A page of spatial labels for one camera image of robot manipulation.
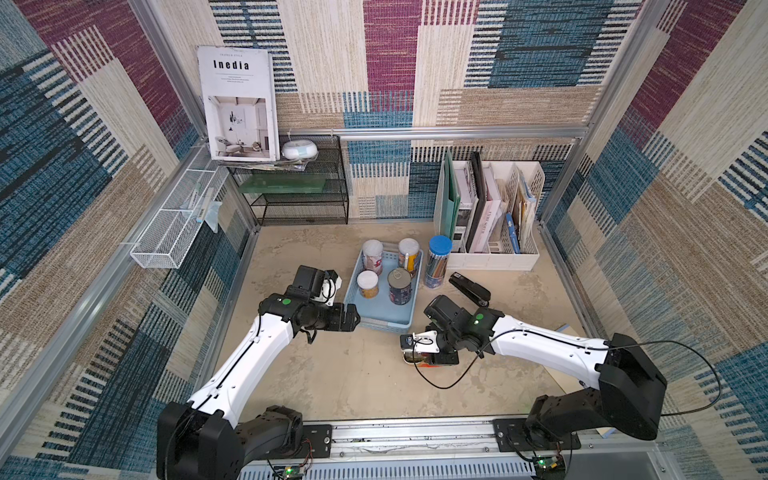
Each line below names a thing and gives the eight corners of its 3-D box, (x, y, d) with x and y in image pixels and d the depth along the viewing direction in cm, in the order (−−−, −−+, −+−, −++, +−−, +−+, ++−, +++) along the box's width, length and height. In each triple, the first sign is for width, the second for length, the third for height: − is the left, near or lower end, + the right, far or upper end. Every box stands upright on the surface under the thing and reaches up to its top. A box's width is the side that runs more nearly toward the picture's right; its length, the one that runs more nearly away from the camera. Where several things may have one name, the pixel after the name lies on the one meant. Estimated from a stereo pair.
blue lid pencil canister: (422, 287, 103) (427, 252, 89) (430, 249, 114) (435, 212, 100) (442, 291, 102) (450, 256, 88) (448, 252, 113) (456, 215, 98)
